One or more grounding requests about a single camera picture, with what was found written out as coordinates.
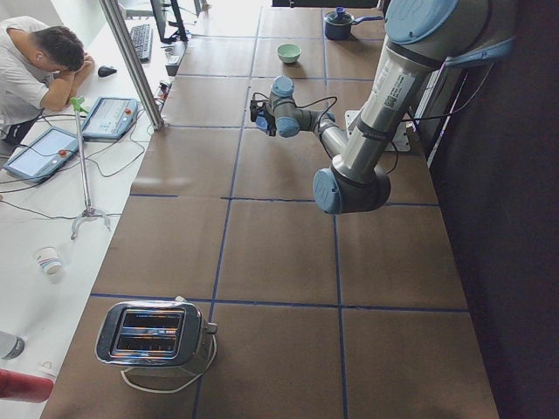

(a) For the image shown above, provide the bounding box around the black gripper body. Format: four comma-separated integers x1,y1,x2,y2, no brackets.
249,100,276,137

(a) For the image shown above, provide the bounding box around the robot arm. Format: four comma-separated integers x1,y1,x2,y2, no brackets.
250,0,517,214

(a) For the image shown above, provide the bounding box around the green bowl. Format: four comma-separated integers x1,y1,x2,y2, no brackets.
276,43,301,65

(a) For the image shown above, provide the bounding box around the black monitor stand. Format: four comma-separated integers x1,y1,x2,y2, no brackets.
150,0,188,45

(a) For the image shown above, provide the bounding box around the blue saucepan with lid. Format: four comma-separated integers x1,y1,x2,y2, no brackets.
323,6,383,40

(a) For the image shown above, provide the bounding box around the black keyboard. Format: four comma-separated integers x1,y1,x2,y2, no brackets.
129,24,153,63

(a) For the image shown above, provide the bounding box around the far teach pendant tablet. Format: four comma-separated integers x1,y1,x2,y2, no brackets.
82,97,139,142

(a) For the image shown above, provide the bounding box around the teach pendant tablet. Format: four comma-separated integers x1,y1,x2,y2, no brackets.
82,97,139,142
3,127,79,183

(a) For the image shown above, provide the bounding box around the black computer mouse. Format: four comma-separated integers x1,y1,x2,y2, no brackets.
97,65,117,78

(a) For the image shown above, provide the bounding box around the metal reacher grabber tool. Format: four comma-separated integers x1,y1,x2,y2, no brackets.
70,97,111,241

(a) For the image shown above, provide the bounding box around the seated man in white shirt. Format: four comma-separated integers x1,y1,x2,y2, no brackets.
1,16,95,147

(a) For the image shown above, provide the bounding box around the brown paper table cover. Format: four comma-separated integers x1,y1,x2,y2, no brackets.
43,1,497,418

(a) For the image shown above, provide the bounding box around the near teach pendant tablet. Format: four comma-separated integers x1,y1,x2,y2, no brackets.
3,127,79,183

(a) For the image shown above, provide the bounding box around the silver toaster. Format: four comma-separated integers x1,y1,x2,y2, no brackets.
95,299,217,378

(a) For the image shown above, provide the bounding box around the paper cup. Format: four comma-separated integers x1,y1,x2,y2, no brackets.
33,246,65,283

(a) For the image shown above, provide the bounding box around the grey bottle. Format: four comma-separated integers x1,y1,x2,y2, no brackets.
0,331,25,360

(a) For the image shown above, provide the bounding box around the red bottle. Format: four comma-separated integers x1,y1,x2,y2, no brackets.
1,369,54,403

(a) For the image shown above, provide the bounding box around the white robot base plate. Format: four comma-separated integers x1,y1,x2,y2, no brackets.
344,110,411,153

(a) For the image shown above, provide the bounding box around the aluminium frame post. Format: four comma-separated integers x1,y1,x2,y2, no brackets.
99,0,164,131

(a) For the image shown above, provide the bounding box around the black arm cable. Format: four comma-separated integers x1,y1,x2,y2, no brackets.
252,60,494,175

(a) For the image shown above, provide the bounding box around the white toaster cable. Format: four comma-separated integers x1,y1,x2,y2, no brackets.
120,335,218,394

